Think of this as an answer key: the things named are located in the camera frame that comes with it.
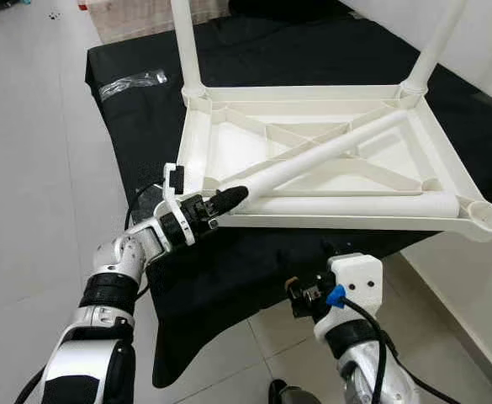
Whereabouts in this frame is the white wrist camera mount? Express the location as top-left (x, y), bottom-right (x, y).
top-left (161, 162), bottom-right (198, 249)
top-left (315, 252), bottom-right (384, 339)

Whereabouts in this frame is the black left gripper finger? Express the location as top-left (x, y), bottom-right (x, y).
top-left (214, 185), bottom-right (251, 215)

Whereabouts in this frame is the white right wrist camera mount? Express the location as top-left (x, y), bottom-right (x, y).
top-left (315, 252), bottom-right (384, 339)

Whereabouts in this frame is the white plastic children table top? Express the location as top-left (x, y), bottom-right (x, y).
top-left (176, 82), bottom-right (492, 243)

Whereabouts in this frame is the clear tape piece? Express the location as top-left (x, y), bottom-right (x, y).
top-left (98, 70), bottom-right (169, 102)

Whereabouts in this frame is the beige cloth covered bench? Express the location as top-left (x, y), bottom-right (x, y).
top-left (88, 0), bottom-right (234, 45)

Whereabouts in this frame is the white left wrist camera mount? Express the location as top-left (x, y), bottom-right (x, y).
top-left (161, 162), bottom-right (198, 249)

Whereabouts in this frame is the grey right robot leg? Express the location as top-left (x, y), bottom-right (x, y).
top-left (267, 379), bottom-right (322, 404)

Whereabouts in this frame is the white plastic table leg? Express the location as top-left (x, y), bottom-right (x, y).
top-left (220, 109), bottom-right (412, 207)
top-left (241, 190), bottom-right (463, 222)
top-left (399, 0), bottom-right (468, 95)
top-left (170, 0), bottom-right (207, 98)

